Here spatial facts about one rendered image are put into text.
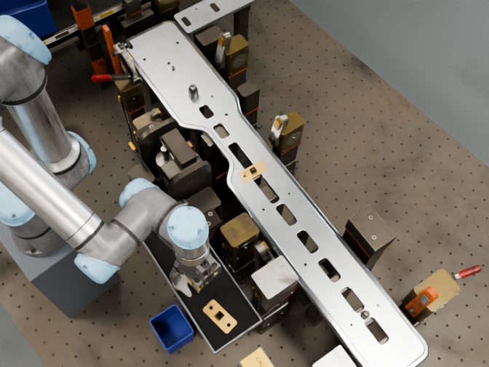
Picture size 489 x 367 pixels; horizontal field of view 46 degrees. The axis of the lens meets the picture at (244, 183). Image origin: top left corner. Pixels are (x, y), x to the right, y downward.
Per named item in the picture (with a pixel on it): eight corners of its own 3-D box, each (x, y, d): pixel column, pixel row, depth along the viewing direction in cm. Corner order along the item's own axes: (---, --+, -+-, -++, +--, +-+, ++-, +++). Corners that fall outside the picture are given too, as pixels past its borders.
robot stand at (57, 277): (69, 319, 182) (30, 282, 146) (36, 273, 189) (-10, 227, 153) (121, 279, 188) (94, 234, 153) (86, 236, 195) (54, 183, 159)
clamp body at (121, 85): (156, 141, 213) (142, 84, 181) (132, 154, 210) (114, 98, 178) (146, 129, 215) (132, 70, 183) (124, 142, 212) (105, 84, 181)
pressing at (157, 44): (442, 346, 152) (443, 345, 150) (377, 397, 146) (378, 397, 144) (172, 17, 202) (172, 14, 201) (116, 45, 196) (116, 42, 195)
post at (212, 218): (224, 268, 191) (222, 221, 155) (211, 276, 189) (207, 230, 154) (215, 255, 192) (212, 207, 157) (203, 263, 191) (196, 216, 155)
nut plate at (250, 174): (260, 160, 175) (260, 158, 174) (268, 170, 174) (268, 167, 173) (238, 173, 173) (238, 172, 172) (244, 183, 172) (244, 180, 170)
